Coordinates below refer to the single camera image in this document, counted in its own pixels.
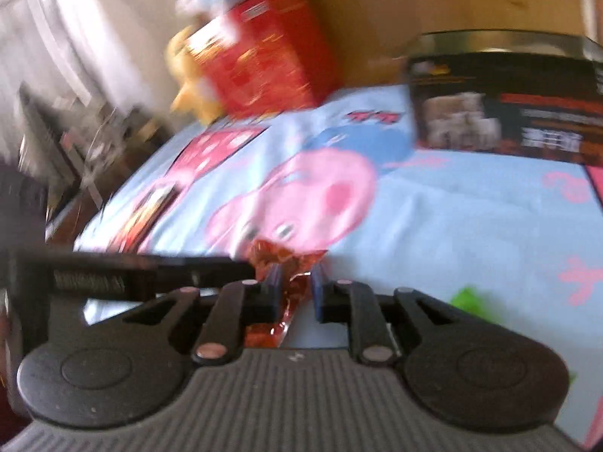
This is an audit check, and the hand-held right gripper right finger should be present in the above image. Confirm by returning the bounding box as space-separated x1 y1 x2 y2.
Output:
311 264 501 366

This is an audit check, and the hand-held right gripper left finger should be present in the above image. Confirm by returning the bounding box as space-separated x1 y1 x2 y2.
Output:
123 264 284 366

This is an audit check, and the red snack packet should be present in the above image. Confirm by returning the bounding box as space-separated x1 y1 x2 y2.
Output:
246 239 329 350

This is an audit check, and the yellow plush toy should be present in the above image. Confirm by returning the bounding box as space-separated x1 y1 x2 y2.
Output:
165 25 226 126

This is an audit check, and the red gift box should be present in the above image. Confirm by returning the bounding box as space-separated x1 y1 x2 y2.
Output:
185 0 339 122

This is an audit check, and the black box with sheep picture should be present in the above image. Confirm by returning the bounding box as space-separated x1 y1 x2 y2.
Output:
407 31 603 169

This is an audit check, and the white curtain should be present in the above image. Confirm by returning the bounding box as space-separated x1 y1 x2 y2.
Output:
0 0 199 161

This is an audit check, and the wooden headboard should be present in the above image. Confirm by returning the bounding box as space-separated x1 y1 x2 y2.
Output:
283 0 594 99

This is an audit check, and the cartoon pig printed sheet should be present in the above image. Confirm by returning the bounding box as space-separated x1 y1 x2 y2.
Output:
73 84 603 448

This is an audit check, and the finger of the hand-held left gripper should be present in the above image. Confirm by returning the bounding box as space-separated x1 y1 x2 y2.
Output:
155 256 258 289

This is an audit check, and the green snack packet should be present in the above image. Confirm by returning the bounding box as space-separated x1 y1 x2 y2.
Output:
449 284 501 327

